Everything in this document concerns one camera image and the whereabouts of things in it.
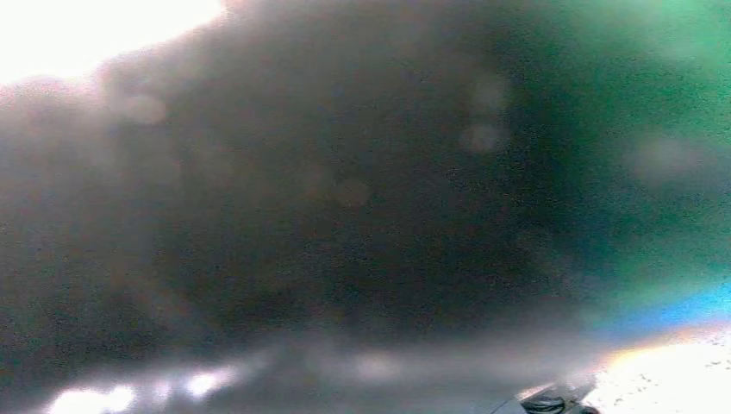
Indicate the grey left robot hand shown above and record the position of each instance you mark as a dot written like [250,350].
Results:
[342,217]

